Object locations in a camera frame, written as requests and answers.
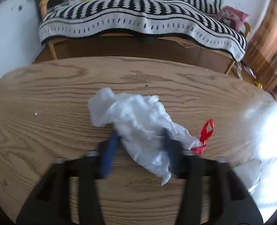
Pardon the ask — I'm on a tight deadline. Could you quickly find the white cloth scrap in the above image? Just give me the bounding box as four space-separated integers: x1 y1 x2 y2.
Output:
244 66 256 78

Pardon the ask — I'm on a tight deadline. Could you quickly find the beige slipper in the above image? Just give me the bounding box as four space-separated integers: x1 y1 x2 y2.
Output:
233 62 244 80

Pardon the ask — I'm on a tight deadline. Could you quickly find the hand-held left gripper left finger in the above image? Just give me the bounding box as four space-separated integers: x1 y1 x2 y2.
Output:
15 131 121 225

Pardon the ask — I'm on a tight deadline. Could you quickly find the red plastic strip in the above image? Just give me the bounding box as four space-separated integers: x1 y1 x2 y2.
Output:
191 118 214 155

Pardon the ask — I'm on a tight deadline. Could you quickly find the brown cardboard sheet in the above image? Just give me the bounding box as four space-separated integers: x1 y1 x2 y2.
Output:
33 36 237 74

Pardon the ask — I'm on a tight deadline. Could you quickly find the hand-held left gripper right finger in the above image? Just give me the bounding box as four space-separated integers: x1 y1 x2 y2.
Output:
161 129 265 225

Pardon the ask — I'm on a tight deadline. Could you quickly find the white cabinet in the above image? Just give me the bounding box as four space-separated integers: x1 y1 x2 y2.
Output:
0 0 46 80

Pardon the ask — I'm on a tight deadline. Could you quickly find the large white plastic bag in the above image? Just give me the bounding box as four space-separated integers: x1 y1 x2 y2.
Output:
232 98 277 221

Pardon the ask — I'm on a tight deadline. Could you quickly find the pink printed cushion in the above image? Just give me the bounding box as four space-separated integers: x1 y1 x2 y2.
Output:
217 5 249 32

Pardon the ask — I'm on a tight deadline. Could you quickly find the black white striped sofa blanket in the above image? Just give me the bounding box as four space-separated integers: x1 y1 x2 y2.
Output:
38 0 248 61

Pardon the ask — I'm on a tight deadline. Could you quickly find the brown wood-grain cabinet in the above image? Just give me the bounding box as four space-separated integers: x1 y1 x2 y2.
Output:
243 0 277 92

